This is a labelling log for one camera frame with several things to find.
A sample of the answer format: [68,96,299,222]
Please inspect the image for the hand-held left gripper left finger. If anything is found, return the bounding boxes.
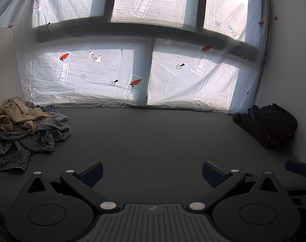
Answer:
[25,161,118,213]

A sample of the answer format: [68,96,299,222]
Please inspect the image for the printed translucent plastic sheet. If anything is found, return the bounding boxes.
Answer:
[0,0,270,114]

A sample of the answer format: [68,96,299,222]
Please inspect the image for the light blue printed garment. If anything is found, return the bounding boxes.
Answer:
[0,135,17,160]

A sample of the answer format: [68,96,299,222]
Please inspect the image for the beige long-sleeve shirt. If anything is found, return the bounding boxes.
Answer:
[0,96,56,135]

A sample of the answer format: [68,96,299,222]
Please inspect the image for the stack of dark folded clothes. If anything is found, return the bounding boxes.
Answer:
[232,103,298,150]

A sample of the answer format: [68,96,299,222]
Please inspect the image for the grey sweatshirt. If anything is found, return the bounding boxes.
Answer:
[0,101,71,153]

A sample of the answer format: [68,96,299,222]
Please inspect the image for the blue plaid garment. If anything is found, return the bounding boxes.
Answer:
[36,104,60,114]
[0,148,32,173]

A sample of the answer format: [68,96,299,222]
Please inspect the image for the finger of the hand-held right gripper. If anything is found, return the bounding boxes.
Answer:
[284,160,306,178]
[282,185,306,208]

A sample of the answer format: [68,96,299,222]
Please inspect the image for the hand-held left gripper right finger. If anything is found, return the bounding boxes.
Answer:
[188,160,290,211]

